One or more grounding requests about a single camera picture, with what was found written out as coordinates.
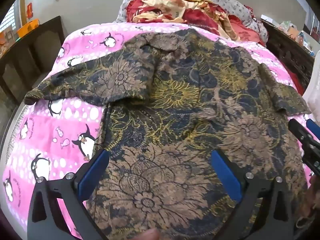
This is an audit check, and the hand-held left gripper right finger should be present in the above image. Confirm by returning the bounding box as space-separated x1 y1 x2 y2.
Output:
211 149 299 240

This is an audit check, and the cardboard box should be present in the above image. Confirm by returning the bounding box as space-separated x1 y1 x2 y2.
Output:
0 31 16 57

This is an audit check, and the red and orange floral quilt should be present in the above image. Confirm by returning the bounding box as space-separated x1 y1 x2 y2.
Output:
125 0 268 47

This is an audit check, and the red bedsheet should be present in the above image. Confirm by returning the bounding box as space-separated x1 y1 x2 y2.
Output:
285 62 305 96

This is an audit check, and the dark floral patterned shirt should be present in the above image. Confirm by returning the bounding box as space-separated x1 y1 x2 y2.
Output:
24 27 312 240

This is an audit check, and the person's right hand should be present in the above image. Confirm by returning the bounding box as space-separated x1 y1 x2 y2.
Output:
308 175 320 220

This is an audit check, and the orange plastic basin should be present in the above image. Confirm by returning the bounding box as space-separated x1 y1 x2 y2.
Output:
16 18 41 38

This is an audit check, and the dark carved wooden headboard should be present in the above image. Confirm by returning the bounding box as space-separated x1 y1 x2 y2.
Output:
261 20 315 95

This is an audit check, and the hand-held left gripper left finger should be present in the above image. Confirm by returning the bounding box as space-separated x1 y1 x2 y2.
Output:
27 150 110 240

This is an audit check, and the pile of small packages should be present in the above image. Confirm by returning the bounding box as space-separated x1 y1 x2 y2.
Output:
261 14 316 55

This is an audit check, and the lattice window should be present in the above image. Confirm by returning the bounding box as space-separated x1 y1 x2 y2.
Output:
0 0 20 33

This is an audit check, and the pink penguin print blanket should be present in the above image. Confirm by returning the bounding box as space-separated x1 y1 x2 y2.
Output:
0 21 320 240

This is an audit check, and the person's left hand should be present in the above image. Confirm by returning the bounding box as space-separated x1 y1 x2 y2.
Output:
136 228 161 240

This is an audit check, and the white cloth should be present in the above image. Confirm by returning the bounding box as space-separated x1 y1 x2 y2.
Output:
301 52 320 125

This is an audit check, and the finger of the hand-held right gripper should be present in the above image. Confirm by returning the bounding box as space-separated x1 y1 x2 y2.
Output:
306 119 320 141
288 118 320 176

